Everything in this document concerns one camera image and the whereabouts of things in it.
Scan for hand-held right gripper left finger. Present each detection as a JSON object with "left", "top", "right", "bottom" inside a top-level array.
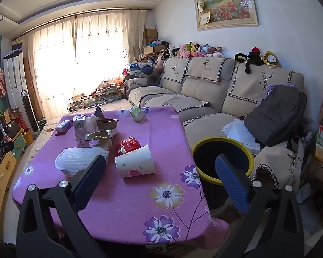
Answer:
[{"left": 16, "top": 154, "right": 108, "bottom": 258}]

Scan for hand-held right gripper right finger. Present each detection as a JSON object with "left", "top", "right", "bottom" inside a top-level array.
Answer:
[{"left": 215, "top": 154, "right": 304, "bottom": 258}]

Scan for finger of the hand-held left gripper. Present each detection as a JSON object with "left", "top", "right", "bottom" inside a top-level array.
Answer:
[{"left": 0, "top": 140, "right": 14, "bottom": 165}]

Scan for white foam net bowl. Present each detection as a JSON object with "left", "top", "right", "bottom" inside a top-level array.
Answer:
[{"left": 54, "top": 147, "right": 110, "bottom": 179}]

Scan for beige paper tube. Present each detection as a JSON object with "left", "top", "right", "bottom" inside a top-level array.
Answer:
[{"left": 93, "top": 138, "right": 113, "bottom": 152}]

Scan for black bin with yellow rim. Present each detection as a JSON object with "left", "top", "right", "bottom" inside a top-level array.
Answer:
[{"left": 191, "top": 137, "right": 255, "bottom": 218}]

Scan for green white box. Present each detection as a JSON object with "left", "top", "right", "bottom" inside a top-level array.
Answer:
[{"left": 85, "top": 129, "right": 118, "bottom": 140}]

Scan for white paper cup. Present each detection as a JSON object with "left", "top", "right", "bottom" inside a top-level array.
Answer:
[{"left": 115, "top": 144, "right": 157, "bottom": 178}]

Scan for white milk carton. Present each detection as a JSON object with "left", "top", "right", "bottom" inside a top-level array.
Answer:
[{"left": 73, "top": 115, "right": 90, "bottom": 148}]

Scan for red snack packet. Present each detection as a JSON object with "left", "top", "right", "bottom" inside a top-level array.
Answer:
[{"left": 114, "top": 137, "right": 142, "bottom": 155}]

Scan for brown plastic tray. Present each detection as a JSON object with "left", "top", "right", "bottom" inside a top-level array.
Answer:
[{"left": 96, "top": 119, "right": 119, "bottom": 130}]

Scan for green plastic bottle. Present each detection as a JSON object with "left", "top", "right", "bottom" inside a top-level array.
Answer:
[{"left": 129, "top": 106, "right": 147, "bottom": 123}]

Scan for coloured drawer cabinet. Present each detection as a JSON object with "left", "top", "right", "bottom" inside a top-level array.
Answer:
[{"left": 0, "top": 129, "right": 34, "bottom": 213}]

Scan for yellow basket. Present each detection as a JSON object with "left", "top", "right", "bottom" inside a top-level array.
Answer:
[{"left": 23, "top": 129, "right": 34, "bottom": 147}]

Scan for open brown cardboard box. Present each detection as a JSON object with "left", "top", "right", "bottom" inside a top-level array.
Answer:
[{"left": 1, "top": 107, "right": 20, "bottom": 124}]

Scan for black white tower fan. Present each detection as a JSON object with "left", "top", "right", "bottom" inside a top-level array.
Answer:
[{"left": 21, "top": 90, "right": 41, "bottom": 136}]

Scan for white papers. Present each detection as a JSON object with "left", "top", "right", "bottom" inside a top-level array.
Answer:
[{"left": 221, "top": 120, "right": 261, "bottom": 154}]

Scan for blue tissue pack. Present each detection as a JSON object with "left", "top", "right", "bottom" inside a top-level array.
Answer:
[{"left": 55, "top": 120, "right": 72, "bottom": 133}]

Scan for white standing air conditioner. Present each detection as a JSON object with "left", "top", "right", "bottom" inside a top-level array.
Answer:
[{"left": 3, "top": 51, "right": 27, "bottom": 111}]

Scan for glass coffee table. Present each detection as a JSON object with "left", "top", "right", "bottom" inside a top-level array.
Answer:
[{"left": 66, "top": 89, "right": 126, "bottom": 112}]

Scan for purple floral tablecloth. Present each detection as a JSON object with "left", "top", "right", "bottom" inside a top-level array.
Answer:
[{"left": 12, "top": 106, "right": 229, "bottom": 244}]

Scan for grey backpack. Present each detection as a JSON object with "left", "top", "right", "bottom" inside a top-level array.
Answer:
[{"left": 244, "top": 84, "right": 307, "bottom": 147}]

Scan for beige sofa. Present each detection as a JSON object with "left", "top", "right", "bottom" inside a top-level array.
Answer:
[{"left": 123, "top": 56, "right": 307, "bottom": 194}]

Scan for star print suitcase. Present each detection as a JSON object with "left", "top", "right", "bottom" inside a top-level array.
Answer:
[{"left": 126, "top": 62, "right": 153, "bottom": 76}]

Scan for black plush toy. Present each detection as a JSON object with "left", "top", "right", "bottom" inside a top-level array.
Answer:
[{"left": 235, "top": 47, "right": 263, "bottom": 74}]

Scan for yellow plush toy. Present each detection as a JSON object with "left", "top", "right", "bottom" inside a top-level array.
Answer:
[{"left": 261, "top": 51, "right": 280, "bottom": 69}]

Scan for cream sheer curtain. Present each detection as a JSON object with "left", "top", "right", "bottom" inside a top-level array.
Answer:
[{"left": 22, "top": 9, "right": 147, "bottom": 121}]

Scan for pink plush pig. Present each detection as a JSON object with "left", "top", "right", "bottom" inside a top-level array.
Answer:
[{"left": 153, "top": 54, "right": 167, "bottom": 73}]

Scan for row of plush toys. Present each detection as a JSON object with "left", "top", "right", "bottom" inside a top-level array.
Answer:
[{"left": 165, "top": 41, "right": 225, "bottom": 59}]

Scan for framed flower painting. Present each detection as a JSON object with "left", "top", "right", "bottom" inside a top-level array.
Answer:
[{"left": 193, "top": 0, "right": 259, "bottom": 31}]

